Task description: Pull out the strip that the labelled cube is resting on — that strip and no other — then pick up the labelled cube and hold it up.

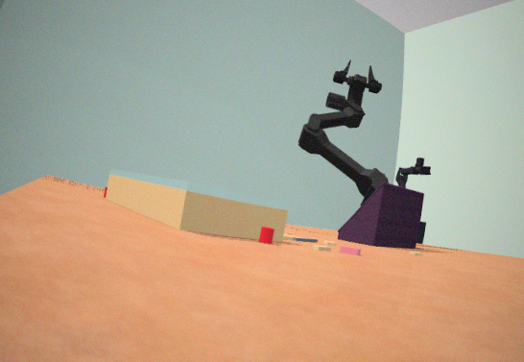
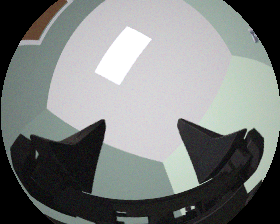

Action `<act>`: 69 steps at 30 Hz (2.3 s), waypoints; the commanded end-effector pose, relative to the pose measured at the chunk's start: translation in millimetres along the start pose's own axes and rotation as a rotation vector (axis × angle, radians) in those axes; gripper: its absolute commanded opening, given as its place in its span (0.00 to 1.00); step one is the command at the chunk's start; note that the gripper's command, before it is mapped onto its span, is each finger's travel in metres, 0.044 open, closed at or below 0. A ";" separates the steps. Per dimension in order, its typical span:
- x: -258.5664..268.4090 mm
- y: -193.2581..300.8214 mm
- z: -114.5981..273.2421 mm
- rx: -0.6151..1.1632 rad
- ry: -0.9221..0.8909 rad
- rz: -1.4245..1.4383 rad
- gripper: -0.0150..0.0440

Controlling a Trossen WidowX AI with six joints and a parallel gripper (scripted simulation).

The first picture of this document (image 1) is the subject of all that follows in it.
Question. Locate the pink flat bar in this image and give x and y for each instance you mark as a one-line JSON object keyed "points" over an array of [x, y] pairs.
{"points": [[350, 250]]}

